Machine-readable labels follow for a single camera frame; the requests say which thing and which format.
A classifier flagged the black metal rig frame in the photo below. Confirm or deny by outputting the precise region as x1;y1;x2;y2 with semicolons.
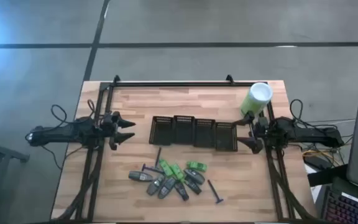
51;80;319;223

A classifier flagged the grey deodorant stick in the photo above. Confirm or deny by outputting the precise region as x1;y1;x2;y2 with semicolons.
146;174;166;196
183;168;206;185
157;176;177;200
128;170;154;182

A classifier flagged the white cable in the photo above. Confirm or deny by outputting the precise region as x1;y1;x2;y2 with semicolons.
305;118;357;124

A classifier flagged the backlit black keyboard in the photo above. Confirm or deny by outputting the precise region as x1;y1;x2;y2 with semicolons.
321;189;358;224

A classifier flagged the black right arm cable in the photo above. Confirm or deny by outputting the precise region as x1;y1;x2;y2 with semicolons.
289;98;310;126

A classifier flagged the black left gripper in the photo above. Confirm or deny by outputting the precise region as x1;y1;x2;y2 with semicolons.
99;111;137;151

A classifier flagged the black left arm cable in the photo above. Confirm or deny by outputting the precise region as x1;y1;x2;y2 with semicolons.
50;98;97;126

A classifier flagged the green wipes canister white lid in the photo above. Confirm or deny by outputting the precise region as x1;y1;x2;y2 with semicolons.
239;82;274;116

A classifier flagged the dark blue travel tube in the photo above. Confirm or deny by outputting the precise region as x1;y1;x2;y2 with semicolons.
174;181;190;202
183;179;203;195

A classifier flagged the yellow cable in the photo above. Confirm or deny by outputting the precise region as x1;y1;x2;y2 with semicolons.
302;149;337;160

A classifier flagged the dark blue disposable razor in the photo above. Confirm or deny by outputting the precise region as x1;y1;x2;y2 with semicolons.
206;179;224;205
140;163;165;174
154;147;163;170

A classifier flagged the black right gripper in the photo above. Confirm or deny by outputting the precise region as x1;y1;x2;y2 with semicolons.
232;110;272;155

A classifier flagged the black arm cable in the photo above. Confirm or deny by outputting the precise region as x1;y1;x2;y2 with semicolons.
289;98;310;126
50;98;97;126

